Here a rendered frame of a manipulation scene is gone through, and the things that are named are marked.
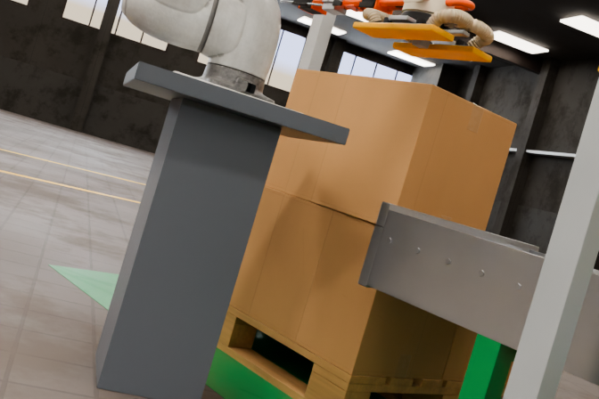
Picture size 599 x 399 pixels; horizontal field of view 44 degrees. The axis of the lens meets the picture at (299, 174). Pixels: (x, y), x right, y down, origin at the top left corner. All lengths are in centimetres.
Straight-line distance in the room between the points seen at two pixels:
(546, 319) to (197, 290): 85
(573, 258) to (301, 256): 107
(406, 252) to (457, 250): 14
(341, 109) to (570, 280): 110
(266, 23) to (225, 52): 12
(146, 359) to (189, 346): 10
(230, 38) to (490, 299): 86
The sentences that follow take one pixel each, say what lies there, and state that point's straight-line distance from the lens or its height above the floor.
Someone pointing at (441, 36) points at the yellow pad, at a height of 111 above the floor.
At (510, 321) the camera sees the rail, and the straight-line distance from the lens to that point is 157.
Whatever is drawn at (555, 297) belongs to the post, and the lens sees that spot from 132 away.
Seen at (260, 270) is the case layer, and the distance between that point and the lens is 234.
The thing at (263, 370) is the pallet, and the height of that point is 2.
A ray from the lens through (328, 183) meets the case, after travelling 218.
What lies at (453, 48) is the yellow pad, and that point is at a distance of 234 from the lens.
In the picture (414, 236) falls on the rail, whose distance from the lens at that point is 174.
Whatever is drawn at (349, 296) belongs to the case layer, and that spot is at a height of 33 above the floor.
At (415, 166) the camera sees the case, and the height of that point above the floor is 72.
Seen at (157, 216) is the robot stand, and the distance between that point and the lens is 177.
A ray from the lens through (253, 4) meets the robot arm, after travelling 186.
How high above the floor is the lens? 62
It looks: level
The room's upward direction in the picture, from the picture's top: 17 degrees clockwise
